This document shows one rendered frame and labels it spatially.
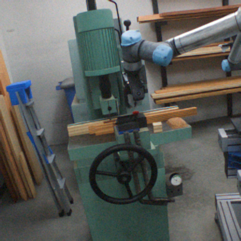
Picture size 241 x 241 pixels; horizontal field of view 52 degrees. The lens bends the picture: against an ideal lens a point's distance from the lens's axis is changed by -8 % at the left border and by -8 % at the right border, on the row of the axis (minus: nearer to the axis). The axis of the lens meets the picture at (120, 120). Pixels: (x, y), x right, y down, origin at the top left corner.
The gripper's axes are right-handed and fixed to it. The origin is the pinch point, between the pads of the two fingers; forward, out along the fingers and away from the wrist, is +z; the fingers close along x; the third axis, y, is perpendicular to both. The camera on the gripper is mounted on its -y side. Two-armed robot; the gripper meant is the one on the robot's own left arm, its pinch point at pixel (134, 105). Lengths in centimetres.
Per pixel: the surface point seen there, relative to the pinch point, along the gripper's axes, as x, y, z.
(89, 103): 20.5, 29.0, 20.9
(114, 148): 12.8, -20.6, 0.4
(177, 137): -19.0, -8.9, 17.6
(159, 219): -6, -33, 58
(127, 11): -44, 243, 65
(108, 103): 10.5, 10.9, 6.3
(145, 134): -1.6, -12.8, 5.3
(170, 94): -75, 145, 136
